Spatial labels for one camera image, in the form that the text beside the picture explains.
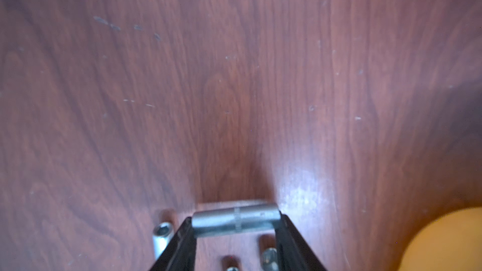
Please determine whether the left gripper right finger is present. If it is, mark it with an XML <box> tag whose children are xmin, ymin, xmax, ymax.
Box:
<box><xmin>275</xmin><ymin>214</ymin><xmax>327</xmax><ymax>271</ymax></box>

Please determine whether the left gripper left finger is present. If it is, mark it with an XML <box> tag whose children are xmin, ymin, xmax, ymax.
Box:
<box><xmin>150</xmin><ymin>217</ymin><xmax>197</xmax><ymax>271</ymax></box>

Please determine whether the slim silver socket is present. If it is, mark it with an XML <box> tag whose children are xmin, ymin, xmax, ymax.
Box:
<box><xmin>152</xmin><ymin>222</ymin><xmax>174</xmax><ymax>261</ymax></box>

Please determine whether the long silver socket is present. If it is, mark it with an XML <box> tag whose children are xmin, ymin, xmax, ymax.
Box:
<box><xmin>192</xmin><ymin>204</ymin><xmax>281</xmax><ymax>238</ymax></box>

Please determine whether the yellow plastic tray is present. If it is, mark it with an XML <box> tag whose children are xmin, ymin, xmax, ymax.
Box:
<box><xmin>399</xmin><ymin>207</ymin><xmax>481</xmax><ymax>270</ymax></box>

